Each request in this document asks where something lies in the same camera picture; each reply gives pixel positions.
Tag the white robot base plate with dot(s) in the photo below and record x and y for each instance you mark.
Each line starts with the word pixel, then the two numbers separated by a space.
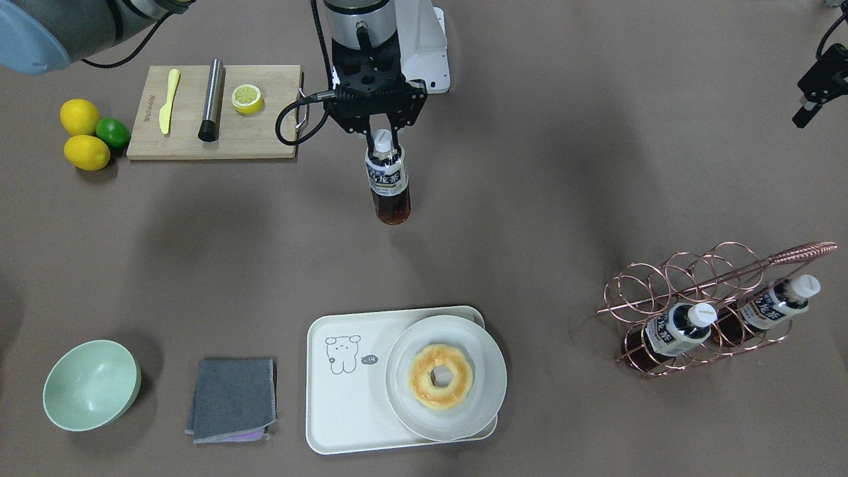
pixel 423 44

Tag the mint green bowl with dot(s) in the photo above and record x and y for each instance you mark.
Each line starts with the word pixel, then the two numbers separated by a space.
pixel 92 385

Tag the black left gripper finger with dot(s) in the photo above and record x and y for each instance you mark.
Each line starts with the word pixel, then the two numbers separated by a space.
pixel 806 112

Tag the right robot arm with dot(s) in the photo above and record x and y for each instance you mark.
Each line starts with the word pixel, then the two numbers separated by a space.
pixel 43 36

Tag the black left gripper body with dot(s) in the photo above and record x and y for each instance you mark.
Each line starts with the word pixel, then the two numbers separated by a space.
pixel 819 78

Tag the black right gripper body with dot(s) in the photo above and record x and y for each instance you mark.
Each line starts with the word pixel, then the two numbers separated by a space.
pixel 409 110

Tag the bamboo cutting board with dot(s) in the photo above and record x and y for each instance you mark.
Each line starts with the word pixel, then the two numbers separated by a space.
pixel 241 137

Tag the yellow lemon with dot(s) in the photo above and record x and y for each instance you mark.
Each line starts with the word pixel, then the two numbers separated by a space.
pixel 79 117
pixel 87 153

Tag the glazed ring donut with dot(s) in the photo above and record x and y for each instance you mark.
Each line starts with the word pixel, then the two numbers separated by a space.
pixel 440 377

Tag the copper wire bottle rack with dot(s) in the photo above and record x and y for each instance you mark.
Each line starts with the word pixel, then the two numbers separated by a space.
pixel 726 273

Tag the yellow plastic knife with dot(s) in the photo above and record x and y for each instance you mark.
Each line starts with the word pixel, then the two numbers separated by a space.
pixel 165 112

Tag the cream rabbit print tray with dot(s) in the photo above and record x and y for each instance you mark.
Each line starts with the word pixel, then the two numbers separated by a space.
pixel 347 404

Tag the folded grey cloth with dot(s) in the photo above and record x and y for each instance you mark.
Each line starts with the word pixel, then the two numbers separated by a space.
pixel 234 400

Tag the tea bottle front rack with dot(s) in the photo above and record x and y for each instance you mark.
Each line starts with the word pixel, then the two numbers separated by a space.
pixel 662 339

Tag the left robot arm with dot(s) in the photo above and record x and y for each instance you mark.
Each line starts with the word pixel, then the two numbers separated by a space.
pixel 823 43

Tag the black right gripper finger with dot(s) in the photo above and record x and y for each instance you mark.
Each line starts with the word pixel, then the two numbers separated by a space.
pixel 397 127
pixel 368 135

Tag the yellow lemon lower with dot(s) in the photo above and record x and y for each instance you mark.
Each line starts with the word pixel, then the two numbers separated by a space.
pixel 87 153

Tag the yellow lemon upper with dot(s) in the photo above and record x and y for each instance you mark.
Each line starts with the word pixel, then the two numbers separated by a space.
pixel 79 117

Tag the green lime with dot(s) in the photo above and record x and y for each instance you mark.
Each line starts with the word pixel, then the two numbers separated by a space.
pixel 113 132

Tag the steel muddler black tip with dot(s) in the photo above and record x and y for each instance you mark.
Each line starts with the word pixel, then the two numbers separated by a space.
pixel 209 129

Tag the tea bottle white cap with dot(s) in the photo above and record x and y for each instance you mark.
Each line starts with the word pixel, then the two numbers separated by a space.
pixel 388 179

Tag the half lemon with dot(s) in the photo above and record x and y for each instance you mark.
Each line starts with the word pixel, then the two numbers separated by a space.
pixel 247 99

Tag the tea bottle rear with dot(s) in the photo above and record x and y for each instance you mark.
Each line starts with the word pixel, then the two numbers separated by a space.
pixel 776 303

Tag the white round plate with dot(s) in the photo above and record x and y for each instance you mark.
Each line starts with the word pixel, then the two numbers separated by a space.
pixel 485 398

